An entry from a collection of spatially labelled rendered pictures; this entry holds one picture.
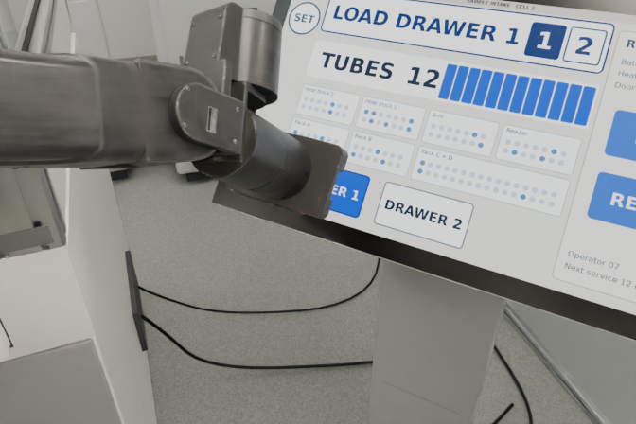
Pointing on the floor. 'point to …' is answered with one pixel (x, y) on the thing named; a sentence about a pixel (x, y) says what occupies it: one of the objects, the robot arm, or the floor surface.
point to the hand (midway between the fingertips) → (318, 185)
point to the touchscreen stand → (430, 348)
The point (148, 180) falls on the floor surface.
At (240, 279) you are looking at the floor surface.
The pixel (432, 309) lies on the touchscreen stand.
